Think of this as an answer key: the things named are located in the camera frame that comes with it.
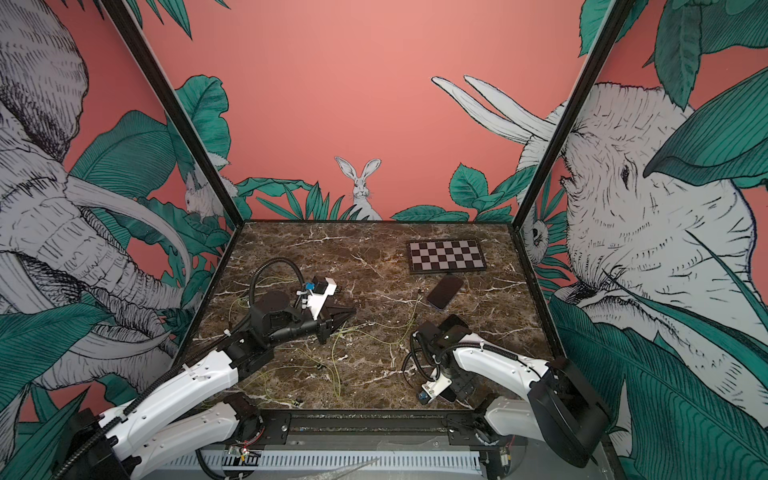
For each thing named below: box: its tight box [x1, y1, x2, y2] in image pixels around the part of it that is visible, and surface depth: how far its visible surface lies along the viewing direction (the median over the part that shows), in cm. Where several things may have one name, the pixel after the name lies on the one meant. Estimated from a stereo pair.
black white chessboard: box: [407, 239, 487, 275], surface depth 109 cm
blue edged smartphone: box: [427, 275, 464, 309], surface depth 103 cm
